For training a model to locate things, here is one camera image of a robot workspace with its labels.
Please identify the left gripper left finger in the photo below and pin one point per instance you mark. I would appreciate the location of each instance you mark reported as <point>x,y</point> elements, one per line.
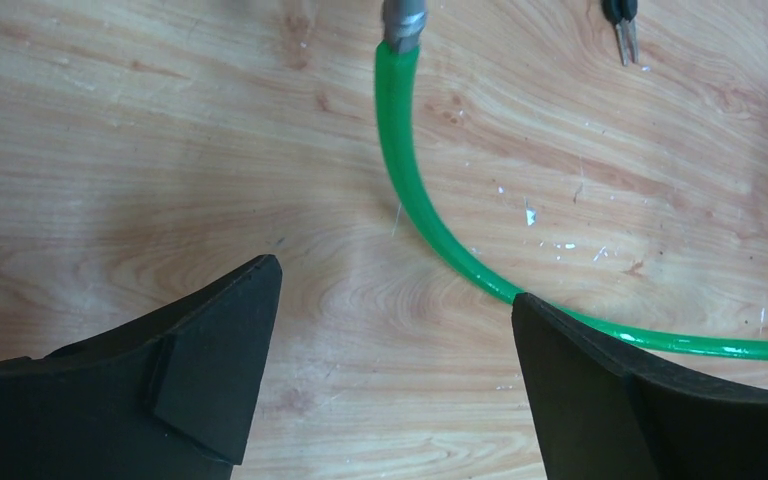
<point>169,395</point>

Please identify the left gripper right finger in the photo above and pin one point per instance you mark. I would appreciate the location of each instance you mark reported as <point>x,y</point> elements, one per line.
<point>604,409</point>

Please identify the green cable lock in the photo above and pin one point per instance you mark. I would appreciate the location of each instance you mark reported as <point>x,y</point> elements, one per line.
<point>396,60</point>

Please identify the black padlock keys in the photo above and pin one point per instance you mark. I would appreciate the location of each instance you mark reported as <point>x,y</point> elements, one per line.
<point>622,16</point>

